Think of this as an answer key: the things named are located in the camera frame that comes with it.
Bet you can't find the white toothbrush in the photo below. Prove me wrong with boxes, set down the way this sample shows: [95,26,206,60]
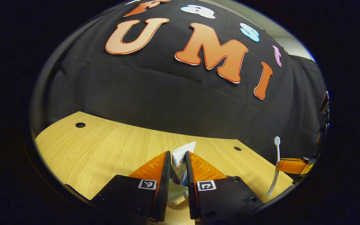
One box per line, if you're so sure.
[266,136,281,197]

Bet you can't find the black backdrop cloth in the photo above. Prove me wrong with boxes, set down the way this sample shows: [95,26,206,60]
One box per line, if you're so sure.
[32,0,329,163]

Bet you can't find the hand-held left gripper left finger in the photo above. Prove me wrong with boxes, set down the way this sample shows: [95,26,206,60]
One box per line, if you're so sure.
[89,151,172,223]

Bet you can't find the white toothpaste tube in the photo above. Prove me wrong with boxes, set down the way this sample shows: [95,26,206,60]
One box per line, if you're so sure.
[167,141,197,202]

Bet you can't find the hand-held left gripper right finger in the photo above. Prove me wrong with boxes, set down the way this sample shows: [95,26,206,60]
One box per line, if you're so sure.
[185,151,265,223]

